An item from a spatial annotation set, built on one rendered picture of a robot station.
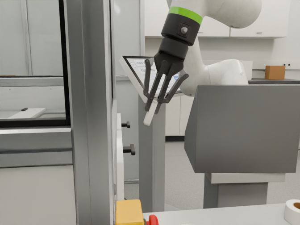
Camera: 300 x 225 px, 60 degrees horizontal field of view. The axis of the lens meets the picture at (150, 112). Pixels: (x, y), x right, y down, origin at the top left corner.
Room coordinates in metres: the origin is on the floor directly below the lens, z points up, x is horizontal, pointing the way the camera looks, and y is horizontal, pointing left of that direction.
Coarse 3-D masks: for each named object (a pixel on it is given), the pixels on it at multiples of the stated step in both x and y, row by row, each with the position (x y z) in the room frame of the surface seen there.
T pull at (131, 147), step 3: (132, 144) 0.76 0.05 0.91; (123, 147) 0.73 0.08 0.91; (126, 147) 0.73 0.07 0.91; (129, 147) 0.73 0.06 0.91; (132, 147) 0.73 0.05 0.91; (123, 150) 0.72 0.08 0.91; (126, 150) 0.72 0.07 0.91; (129, 150) 0.72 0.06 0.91; (132, 150) 0.70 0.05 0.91; (132, 153) 0.70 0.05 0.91; (135, 153) 0.70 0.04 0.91
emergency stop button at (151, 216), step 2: (152, 214) 0.42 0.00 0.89; (150, 216) 0.41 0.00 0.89; (152, 216) 0.41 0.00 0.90; (154, 216) 0.41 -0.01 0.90; (150, 218) 0.40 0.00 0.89; (152, 218) 0.40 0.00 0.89; (154, 218) 0.40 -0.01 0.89; (156, 218) 0.41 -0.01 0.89; (150, 220) 0.40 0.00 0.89; (152, 220) 0.40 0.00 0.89; (154, 220) 0.40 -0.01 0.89; (156, 220) 0.40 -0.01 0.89; (146, 222) 0.41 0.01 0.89; (148, 222) 0.41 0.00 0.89; (150, 222) 0.40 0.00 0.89; (152, 222) 0.40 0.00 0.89; (154, 222) 0.40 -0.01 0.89; (156, 222) 0.40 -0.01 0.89; (146, 224) 0.40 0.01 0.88; (148, 224) 0.40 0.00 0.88; (150, 224) 0.40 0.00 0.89; (152, 224) 0.39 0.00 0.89; (154, 224) 0.39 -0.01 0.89; (156, 224) 0.39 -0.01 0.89; (158, 224) 0.40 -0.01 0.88
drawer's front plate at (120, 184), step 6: (120, 132) 0.84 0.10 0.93; (120, 138) 0.77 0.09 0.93; (120, 144) 0.71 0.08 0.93; (120, 150) 0.66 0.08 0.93; (120, 156) 0.61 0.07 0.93; (120, 162) 0.59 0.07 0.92; (120, 168) 0.58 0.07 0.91; (120, 174) 0.58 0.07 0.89; (120, 180) 0.58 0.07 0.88; (120, 186) 0.58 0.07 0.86; (120, 192) 0.58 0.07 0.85; (120, 198) 0.58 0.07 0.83
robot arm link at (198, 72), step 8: (168, 0) 1.13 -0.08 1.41; (192, 48) 1.12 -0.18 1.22; (192, 56) 1.12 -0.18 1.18; (200, 56) 1.15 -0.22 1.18; (184, 64) 1.13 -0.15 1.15; (192, 64) 1.12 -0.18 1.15; (200, 64) 1.14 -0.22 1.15; (192, 72) 1.12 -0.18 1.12; (200, 72) 1.13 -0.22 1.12; (184, 80) 1.14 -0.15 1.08; (192, 80) 1.12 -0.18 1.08; (200, 80) 1.12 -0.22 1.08; (208, 80) 1.11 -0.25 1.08; (184, 88) 1.14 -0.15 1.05; (192, 88) 1.13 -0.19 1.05; (192, 96) 1.17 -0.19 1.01
